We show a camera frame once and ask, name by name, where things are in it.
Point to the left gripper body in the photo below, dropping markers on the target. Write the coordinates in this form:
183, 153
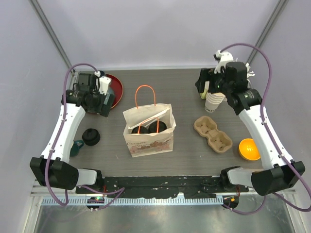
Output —
98, 107

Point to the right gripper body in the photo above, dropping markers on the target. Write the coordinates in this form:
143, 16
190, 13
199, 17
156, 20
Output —
216, 83

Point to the black cup lid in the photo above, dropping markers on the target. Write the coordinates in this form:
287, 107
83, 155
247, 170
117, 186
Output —
157, 127
140, 130

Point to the brown paper bag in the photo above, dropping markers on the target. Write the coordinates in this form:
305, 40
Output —
143, 115

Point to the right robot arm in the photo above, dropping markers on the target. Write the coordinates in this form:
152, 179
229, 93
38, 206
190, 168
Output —
280, 171

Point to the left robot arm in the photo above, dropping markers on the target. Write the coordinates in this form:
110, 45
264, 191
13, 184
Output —
52, 166

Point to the bundle of wrapped straws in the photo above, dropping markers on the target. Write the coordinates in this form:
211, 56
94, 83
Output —
249, 71

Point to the yellow-green mug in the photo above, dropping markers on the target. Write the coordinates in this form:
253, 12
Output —
205, 91

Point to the stack of paper cups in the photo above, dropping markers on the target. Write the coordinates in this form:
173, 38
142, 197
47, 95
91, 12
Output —
213, 101

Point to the red round tray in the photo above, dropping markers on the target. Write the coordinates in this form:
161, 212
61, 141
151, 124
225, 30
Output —
117, 87

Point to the stack of black lids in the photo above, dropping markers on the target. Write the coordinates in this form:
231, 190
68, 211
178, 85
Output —
91, 137

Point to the teal mug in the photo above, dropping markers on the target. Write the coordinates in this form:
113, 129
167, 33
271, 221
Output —
77, 145

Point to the orange bowl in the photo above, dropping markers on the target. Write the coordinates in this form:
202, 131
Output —
248, 150

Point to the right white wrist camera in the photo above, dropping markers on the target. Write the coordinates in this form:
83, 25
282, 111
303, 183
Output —
222, 57

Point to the aluminium rail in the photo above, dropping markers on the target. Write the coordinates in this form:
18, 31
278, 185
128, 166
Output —
155, 194

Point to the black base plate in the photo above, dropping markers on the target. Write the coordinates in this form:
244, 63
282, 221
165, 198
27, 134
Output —
158, 187

